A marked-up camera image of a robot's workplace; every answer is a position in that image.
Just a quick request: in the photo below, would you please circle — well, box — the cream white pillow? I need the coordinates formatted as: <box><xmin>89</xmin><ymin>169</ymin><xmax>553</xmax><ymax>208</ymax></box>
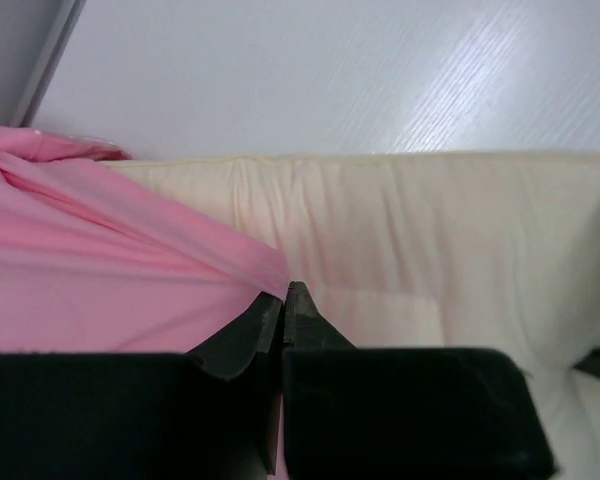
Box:
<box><xmin>112</xmin><ymin>152</ymin><xmax>600</xmax><ymax>479</ymax></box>

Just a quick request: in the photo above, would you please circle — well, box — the aluminium table frame rail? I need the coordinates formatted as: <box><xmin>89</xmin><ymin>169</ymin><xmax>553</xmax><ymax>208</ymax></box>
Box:
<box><xmin>9</xmin><ymin>0</ymin><xmax>86</xmax><ymax>127</ymax></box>

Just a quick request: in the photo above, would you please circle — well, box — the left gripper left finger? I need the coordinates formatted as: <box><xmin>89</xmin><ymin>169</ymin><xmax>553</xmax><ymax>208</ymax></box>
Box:
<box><xmin>186</xmin><ymin>293</ymin><xmax>283</xmax><ymax>380</ymax></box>

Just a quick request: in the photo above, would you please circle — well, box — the pink satin pillowcase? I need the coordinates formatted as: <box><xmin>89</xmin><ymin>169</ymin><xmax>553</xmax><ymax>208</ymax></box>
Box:
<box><xmin>0</xmin><ymin>102</ymin><xmax>289</xmax><ymax>480</ymax></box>

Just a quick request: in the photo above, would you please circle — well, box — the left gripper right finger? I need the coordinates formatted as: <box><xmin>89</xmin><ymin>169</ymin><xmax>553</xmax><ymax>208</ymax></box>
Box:
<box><xmin>283</xmin><ymin>281</ymin><xmax>355</xmax><ymax>350</ymax></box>

